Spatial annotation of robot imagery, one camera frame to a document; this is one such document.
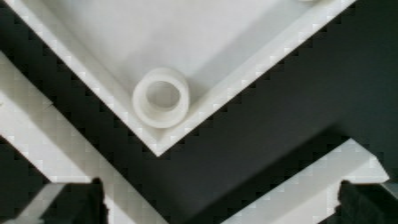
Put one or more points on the white U-shaped obstacle wall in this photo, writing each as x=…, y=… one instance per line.
x=299, y=203

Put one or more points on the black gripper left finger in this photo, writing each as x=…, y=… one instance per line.
x=66, y=204

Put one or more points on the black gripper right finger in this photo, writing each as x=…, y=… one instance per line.
x=368, y=204

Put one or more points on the white square tabletop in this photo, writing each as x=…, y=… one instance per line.
x=217, y=38

